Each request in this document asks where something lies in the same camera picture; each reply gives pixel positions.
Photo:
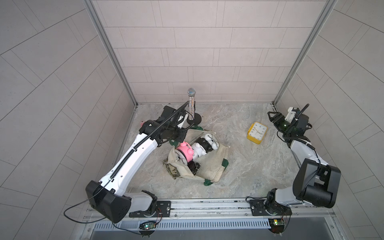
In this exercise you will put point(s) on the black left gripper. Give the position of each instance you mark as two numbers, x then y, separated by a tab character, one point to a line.
181	133

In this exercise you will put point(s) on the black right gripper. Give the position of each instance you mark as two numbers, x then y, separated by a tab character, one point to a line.
277	119

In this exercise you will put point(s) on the yellow square alarm clock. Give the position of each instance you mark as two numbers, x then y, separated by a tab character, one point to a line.
257	133

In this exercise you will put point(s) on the pink twin-bell alarm clock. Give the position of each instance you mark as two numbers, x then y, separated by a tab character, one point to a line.
185	153

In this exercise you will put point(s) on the canvas bag with green handles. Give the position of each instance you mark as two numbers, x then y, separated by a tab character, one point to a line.
213	164

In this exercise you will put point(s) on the small black alarm clock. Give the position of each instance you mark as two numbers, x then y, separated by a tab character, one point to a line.
194	167

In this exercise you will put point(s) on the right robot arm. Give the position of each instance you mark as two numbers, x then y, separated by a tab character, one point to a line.
316	183

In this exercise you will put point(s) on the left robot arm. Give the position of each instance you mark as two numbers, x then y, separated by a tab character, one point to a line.
108	196

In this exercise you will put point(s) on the black and white alarm clock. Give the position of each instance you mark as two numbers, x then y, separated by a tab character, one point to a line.
205	144

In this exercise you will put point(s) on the rhinestone stand with black base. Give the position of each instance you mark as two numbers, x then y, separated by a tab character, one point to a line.
193	118

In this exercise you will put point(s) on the left green circuit board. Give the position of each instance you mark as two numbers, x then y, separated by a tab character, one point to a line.
148	226

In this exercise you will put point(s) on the right circuit board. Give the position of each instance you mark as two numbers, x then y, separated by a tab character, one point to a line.
277	226

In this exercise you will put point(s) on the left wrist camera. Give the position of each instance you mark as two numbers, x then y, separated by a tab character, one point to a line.
177	117

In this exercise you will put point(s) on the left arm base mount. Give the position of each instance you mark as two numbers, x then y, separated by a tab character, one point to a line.
158	209

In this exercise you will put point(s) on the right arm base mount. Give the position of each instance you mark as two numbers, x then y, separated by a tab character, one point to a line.
263	207

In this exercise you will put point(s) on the aluminium rail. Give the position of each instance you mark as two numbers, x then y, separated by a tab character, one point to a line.
232	208

